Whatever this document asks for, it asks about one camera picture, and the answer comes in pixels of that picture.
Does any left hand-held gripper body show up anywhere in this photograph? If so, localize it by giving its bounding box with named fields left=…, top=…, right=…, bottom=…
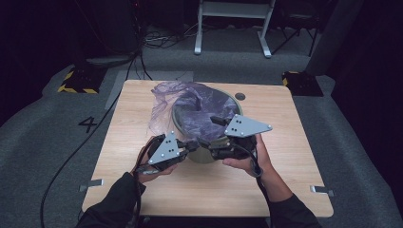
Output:
left=144, top=130, right=188, bottom=174

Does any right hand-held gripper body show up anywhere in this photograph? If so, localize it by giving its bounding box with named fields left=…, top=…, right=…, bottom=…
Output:
left=208, top=114, right=274, bottom=162

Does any round grey-green bin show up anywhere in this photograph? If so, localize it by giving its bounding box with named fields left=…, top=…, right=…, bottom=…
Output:
left=170, top=87, right=245, bottom=164

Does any purple plastic bag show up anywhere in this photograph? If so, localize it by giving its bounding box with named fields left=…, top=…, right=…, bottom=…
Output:
left=148, top=80, right=242, bottom=143

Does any person's left hand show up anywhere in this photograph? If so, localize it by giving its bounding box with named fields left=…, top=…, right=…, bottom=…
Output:
left=132, top=136, right=179, bottom=184

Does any person's right hand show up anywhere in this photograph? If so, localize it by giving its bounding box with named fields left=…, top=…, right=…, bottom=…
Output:
left=222, top=133, right=274, bottom=179

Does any hazard-striped black stand base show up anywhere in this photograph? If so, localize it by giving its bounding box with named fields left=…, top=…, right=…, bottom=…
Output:
left=56, top=63, right=108, bottom=95
left=281, top=70, right=325, bottom=98

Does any black tripod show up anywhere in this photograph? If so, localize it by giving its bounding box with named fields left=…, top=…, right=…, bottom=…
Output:
left=271, top=12, right=319, bottom=57

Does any grey curtain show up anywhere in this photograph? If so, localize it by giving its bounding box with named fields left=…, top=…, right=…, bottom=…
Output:
left=304, top=0, right=366, bottom=77

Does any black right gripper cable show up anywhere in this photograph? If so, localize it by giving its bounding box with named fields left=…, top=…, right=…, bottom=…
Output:
left=236, top=143, right=270, bottom=203

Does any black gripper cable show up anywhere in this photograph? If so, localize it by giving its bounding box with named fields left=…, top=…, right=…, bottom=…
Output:
left=132, top=136, right=165, bottom=228
left=236, top=143, right=270, bottom=203

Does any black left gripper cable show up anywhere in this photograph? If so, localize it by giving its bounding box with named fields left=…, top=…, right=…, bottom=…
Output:
left=132, top=136, right=165, bottom=228

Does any grey metal table bracket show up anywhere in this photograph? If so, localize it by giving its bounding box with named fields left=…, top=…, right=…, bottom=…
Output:
left=78, top=178, right=105, bottom=193
left=309, top=184, right=336, bottom=198

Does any black floor cable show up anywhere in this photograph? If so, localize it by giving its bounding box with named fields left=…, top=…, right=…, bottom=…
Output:
left=39, top=47, right=150, bottom=228

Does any bundle of floor cables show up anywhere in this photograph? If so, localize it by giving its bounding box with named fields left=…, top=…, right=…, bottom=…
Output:
left=142, top=23, right=199, bottom=50

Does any white metal stand frame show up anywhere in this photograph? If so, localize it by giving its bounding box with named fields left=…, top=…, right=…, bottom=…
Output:
left=193, top=0, right=278, bottom=60

